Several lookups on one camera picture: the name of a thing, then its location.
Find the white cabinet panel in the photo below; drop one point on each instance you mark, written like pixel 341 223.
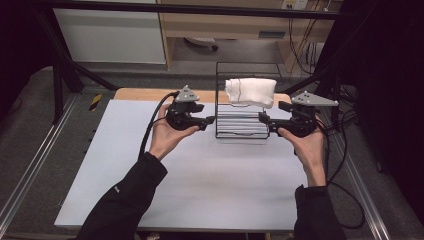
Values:
pixel 110 35

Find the grey chair base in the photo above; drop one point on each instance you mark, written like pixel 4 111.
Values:
pixel 201 42

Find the white power strip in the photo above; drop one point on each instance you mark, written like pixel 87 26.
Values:
pixel 295 4

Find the person's left hand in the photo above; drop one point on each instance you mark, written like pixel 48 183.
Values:
pixel 166 136

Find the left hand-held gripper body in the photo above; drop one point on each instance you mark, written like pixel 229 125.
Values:
pixel 182 113

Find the black metal frame bar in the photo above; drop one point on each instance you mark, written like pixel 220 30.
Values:
pixel 200 10

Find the aluminium floor rail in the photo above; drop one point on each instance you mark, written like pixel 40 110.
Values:
pixel 363 193
pixel 36 156

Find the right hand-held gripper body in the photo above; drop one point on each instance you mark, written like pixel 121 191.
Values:
pixel 305 115

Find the yellow black striped tape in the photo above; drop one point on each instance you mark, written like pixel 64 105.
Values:
pixel 95 102

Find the black metal stand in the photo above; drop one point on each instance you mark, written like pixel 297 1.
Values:
pixel 61 73
pixel 328 80

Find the light wooden desk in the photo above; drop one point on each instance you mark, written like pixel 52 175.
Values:
pixel 233 28

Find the white towel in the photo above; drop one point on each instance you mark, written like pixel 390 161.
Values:
pixel 250 91

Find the person's right hand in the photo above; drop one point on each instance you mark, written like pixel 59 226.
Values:
pixel 310 150

